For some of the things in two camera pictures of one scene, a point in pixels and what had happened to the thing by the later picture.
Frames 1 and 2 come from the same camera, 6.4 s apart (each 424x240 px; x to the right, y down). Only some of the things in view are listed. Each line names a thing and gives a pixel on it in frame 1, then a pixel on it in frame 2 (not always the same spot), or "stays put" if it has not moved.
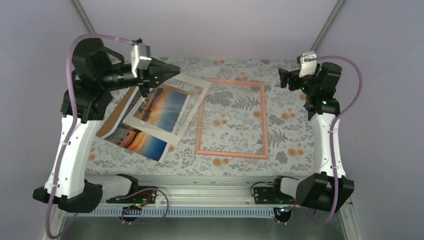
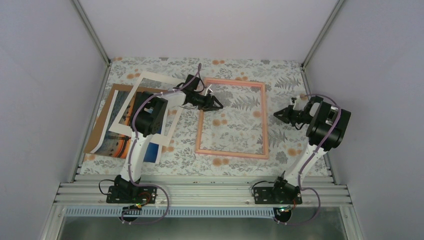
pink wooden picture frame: x=264 y=122 stays put
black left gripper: x=150 y=77 -> x=208 y=104
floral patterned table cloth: x=231 y=120 stays put
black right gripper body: x=292 y=75 -> x=301 y=118
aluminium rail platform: x=178 y=189 stays put
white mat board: x=180 y=80 -> x=164 y=140
